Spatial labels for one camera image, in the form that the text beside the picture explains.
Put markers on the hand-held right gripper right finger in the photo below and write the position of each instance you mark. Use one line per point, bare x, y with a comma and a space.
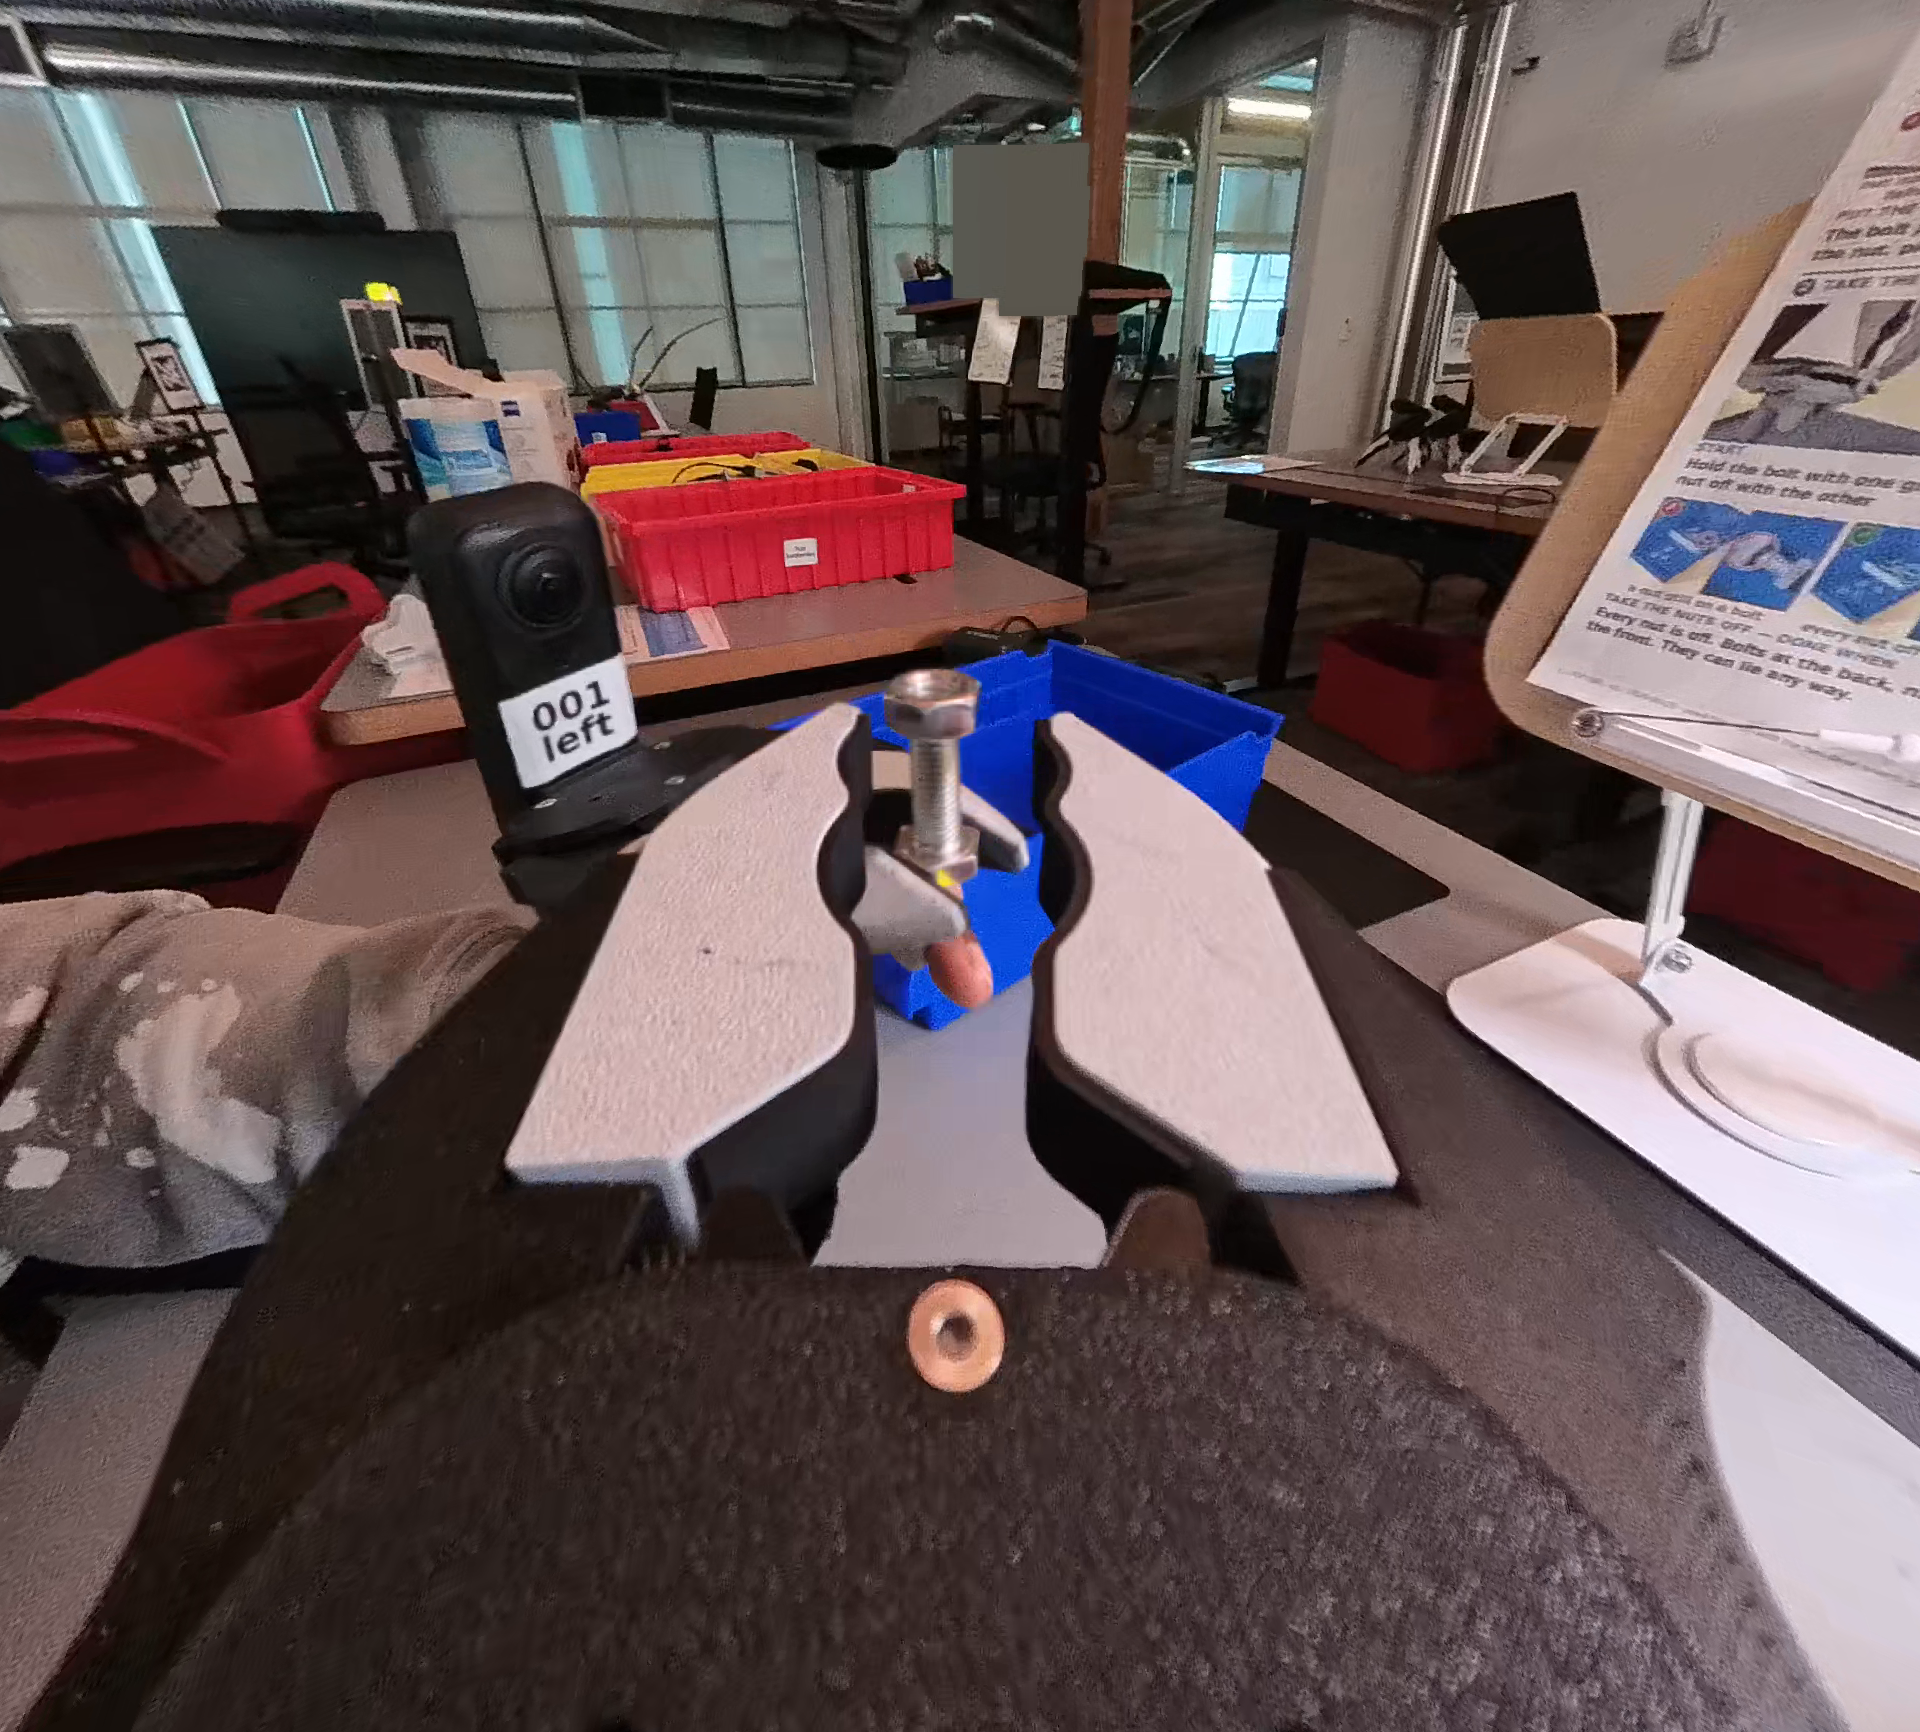
1215, 997

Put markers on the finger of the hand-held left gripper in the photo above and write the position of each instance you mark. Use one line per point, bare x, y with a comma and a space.
999, 841
909, 914

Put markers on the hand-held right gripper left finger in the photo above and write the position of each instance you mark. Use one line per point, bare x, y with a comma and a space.
721, 967

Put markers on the steel hex bolt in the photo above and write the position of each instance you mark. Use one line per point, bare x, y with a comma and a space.
939, 787

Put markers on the blue plastic bin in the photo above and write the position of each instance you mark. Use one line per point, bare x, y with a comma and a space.
1140, 727

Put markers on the person's left forearm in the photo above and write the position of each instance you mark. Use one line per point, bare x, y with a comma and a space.
224, 1072

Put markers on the person's left hand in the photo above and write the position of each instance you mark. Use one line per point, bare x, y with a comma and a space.
961, 970

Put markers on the white gripper cradle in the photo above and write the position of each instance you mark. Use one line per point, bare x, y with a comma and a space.
403, 644

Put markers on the wipes canister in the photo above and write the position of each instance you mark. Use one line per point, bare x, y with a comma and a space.
459, 451

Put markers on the white cardboard box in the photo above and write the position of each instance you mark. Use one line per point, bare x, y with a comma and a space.
541, 426

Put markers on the printed colour leaflet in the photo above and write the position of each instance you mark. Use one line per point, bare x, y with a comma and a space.
675, 634

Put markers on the small blue bin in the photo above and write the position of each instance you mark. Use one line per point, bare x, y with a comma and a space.
608, 426

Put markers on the black power adapter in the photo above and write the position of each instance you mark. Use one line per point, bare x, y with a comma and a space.
983, 643

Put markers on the red plastic storage bin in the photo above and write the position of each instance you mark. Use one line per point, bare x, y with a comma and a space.
721, 546

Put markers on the red storage tray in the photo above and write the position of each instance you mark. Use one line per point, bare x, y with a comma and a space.
675, 445

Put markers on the red floor bin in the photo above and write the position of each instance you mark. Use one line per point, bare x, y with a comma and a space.
1402, 696
1800, 906

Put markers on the red tote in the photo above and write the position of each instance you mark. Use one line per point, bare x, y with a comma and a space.
180, 727

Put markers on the black office chair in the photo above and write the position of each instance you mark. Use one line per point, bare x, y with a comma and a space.
1253, 390
74, 593

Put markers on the black standing desk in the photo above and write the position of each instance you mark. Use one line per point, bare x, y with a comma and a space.
1089, 412

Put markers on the black floor lamp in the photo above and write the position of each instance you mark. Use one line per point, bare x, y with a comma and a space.
854, 157

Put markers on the instruction sheet on stand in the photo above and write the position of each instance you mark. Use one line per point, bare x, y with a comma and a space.
1591, 562

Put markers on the spare black gripper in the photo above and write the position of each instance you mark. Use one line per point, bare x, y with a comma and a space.
1419, 426

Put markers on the small wooden clipboard stand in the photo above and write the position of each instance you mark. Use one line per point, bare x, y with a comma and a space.
1544, 367

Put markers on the printed instruction sheet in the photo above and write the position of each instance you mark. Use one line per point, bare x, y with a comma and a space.
1770, 486

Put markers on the black light panel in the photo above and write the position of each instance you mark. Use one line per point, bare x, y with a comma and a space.
1523, 255

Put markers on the black wall monitor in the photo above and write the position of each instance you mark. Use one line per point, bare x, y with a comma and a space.
271, 293

